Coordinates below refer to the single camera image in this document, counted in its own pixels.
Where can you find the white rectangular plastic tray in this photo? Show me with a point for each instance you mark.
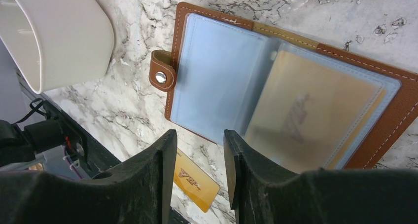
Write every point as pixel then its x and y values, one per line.
pixel 57 43

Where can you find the brown leather card holder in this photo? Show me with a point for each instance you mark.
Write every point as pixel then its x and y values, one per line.
pixel 219 64

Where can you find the gold credit card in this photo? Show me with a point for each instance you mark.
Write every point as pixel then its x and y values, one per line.
pixel 308 111

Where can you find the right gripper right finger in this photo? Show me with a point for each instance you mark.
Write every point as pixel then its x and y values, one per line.
pixel 263 192

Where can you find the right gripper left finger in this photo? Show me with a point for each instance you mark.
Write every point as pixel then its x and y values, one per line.
pixel 23 198

